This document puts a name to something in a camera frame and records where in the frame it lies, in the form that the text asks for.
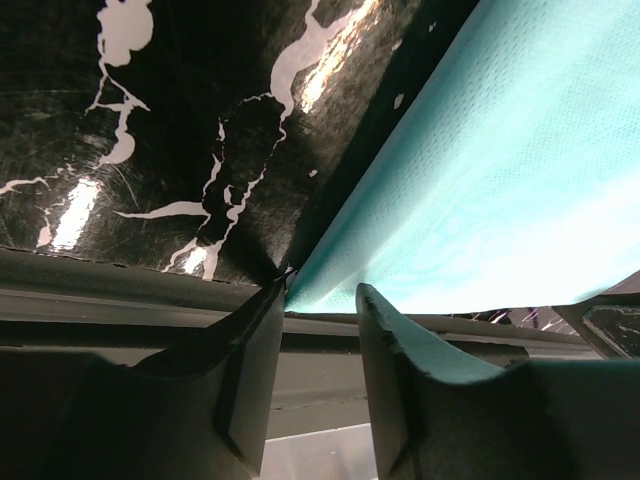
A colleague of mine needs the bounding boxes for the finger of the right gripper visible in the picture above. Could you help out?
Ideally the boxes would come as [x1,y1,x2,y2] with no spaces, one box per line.
[553,294,640,359]

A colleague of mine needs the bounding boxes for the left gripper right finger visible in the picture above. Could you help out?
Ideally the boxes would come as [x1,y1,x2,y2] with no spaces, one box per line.
[356,284,639,479]

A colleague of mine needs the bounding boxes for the teal t-shirt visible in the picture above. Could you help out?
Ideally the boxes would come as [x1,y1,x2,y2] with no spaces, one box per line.
[286,1,639,314]

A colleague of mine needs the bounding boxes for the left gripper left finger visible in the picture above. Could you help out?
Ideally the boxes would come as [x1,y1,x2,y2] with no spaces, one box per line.
[1,281,284,479]

